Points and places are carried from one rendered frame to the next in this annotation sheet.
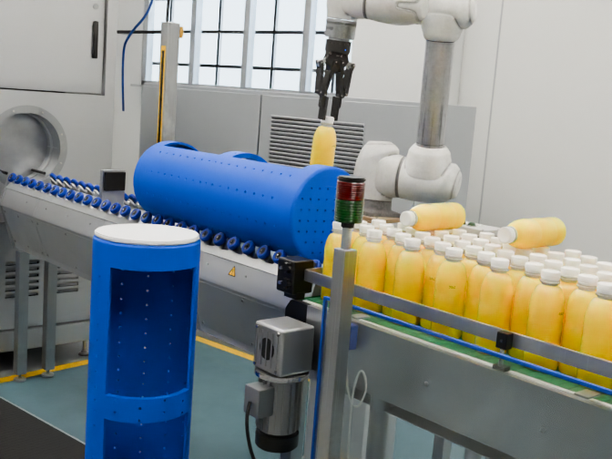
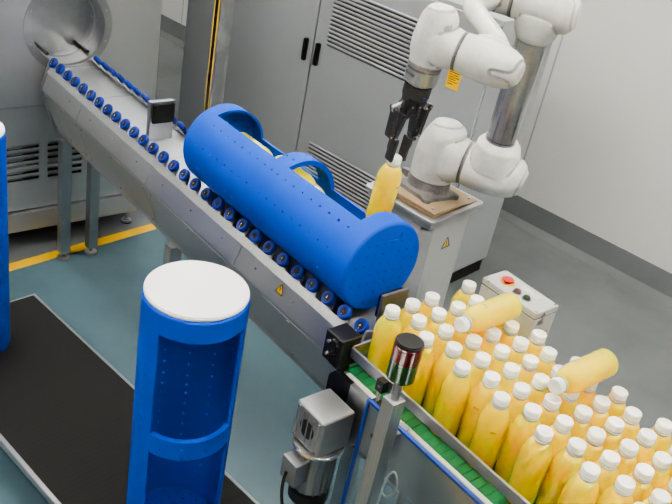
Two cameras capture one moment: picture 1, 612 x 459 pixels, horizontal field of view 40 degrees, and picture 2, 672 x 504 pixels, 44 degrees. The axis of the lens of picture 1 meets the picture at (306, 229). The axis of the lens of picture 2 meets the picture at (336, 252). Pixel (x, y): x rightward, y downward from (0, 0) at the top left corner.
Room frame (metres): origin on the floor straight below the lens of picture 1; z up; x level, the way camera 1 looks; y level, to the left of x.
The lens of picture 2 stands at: (0.37, 0.17, 2.27)
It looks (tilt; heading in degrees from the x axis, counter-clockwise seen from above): 30 degrees down; 357
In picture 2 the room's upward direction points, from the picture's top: 12 degrees clockwise
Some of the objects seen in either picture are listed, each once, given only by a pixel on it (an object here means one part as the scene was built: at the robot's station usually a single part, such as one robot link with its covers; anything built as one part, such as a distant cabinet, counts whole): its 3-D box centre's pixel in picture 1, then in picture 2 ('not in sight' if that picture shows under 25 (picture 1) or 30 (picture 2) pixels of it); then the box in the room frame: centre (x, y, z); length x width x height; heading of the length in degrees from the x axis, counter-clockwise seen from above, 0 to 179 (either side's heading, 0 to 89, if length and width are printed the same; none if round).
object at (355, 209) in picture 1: (349, 210); (402, 368); (1.83, -0.09, 1.18); 0.06 x 0.06 x 0.05
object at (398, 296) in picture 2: not in sight; (389, 308); (2.35, -0.10, 0.99); 0.10 x 0.02 x 0.12; 132
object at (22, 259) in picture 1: (21, 316); (64, 201); (3.82, 1.30, 0.31); 0.06 x 0.06 x 0.63; 42
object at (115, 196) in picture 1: (113, 188); (161, 120); (3.35, 0.78, 1.00); 0.10 x 0.04 x 0.15; 132
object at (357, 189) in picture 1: (350, 189); (407, 351); (1.83, -0.09, 1.23); 0.06 x 0.06 x 0.04
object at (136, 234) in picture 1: (147, 234); (197, 289); (2.22, 0.42, 1.03); 0.28 x 0.28 x 0.01
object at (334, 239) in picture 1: (336, 264); (384, 342); (2.18, -0.09, 1.00); 0.07 x 0.07 x 0.19
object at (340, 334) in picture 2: (296, 277); (342, 347); (2.19, 0.02, 0.95); 0.10 x 0.07 x 0.10; 132
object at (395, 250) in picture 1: (399, 278); (444, 381); (2.06, -0.24, 1.00); 0.07 x 0.07 x 0.19
